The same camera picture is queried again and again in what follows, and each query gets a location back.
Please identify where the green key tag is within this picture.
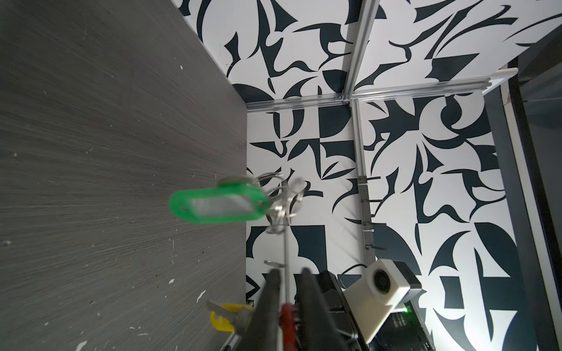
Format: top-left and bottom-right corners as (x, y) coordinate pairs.
(168, 184), (272, 225)

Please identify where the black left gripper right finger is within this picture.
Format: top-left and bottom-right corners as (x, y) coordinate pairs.
(298, 268), (348, 350)

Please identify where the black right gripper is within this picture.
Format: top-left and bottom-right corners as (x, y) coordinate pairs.
(317, 271), (435, 350)

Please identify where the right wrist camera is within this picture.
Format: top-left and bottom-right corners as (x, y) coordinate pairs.
(343, 259), (422, 343)

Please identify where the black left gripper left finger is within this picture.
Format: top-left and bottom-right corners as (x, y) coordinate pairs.
(237, 269), (281, 351)

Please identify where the wall hook rack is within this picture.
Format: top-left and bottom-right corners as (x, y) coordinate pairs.
(358, 175), (381, 266)

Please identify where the silver key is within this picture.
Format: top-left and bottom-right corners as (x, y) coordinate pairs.
(206, 300), (237, 320)

